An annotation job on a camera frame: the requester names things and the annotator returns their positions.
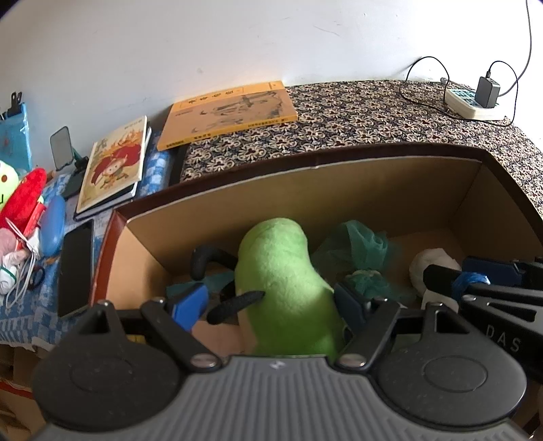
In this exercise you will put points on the green plush toy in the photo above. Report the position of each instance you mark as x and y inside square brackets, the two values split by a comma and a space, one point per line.
[283, 306]

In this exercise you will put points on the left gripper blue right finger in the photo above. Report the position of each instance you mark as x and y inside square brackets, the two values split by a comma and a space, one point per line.
[353, 308]

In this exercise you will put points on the yellow-green round plush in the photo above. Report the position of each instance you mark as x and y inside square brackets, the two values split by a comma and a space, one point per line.
[9, 181]

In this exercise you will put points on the patterned table cloth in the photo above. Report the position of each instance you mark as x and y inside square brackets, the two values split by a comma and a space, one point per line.
[340, 114]

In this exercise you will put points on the black smartphone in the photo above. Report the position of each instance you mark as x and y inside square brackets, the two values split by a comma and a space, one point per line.
[75, 270]

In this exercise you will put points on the white plush toy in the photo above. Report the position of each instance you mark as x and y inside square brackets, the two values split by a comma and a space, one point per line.
[434, 256]

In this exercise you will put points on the red plush toy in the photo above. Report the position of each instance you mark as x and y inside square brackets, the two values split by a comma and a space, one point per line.
[21, 204]

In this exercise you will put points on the small mirror stand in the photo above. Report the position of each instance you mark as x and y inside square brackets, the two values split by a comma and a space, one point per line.
[64, 155]

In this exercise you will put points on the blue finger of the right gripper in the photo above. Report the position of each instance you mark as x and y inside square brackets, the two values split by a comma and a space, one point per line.
[449, 282]
[498, 272]

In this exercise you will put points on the black power adapter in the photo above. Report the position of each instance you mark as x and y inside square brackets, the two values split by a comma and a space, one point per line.
[487, 92]

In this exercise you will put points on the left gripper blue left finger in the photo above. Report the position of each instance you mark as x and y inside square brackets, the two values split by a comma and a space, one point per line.
[188, 306]

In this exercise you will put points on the white power strip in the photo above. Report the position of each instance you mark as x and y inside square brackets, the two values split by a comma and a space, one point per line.
[462, 102]

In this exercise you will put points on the blue glasses case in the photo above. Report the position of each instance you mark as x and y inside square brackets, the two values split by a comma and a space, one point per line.
[52, 224]

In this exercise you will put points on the orange book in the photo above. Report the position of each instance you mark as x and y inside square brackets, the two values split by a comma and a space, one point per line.
[226, 111]

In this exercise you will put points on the blue bag with clip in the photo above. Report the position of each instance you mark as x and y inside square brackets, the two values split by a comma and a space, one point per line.
[15, 135]

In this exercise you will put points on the illustrated red-haired book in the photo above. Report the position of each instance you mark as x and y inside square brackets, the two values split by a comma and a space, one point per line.
[115, 168]

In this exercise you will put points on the pink cloth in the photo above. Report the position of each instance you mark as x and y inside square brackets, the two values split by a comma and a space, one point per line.
[11, 256]

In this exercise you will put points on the brown cardboard box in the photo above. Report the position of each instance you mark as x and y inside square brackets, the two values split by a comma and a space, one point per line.
[422, 196]

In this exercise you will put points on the teal mesh fabric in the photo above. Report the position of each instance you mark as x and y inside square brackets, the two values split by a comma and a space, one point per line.
[352, 253]

